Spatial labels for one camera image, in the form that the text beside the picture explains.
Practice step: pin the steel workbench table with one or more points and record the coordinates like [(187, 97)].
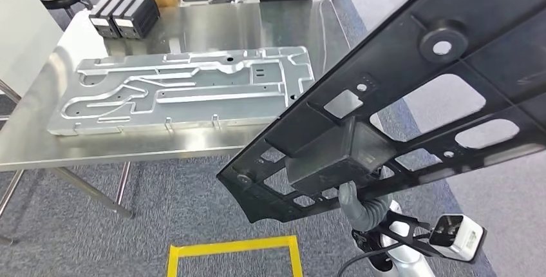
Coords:
[(234, 23)]

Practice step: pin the black ribbed box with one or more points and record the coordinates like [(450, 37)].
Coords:
[(104, 17), (138, 14)]

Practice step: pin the stamped silver metal plate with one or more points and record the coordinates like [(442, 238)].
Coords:
[(192, 104)]

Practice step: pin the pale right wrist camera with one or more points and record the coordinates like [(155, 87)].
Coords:
[(458, 236)]

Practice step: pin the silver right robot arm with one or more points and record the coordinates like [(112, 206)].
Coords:
[(405, 258)]

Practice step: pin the yellow floor tape square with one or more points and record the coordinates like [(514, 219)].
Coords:
[(234, 247)]

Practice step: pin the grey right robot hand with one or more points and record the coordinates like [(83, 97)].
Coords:
[(347, 198)]

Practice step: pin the black plastic plate part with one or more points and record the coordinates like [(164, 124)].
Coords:
[(405, 87)]

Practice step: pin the white cabinet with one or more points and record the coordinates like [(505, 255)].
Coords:
[(25, 32)]

